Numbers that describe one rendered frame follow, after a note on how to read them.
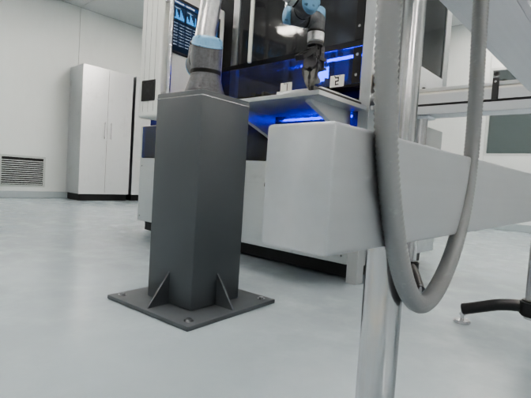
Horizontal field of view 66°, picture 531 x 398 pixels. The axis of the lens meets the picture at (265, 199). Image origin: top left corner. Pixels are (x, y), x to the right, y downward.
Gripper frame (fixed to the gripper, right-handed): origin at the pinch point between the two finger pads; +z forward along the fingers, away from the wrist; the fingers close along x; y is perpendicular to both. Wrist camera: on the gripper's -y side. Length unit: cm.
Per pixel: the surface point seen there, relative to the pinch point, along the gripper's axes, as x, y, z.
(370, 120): -12.5, 34.2, 10.1
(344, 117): -2.5, 26.5, 9.3
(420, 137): -33, 47, 17
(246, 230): 66, 33, 74
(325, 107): -2.5, 9.8, 7.6
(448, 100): -46, 43, 2
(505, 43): -87, -41, 8
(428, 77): -13, 102, -26
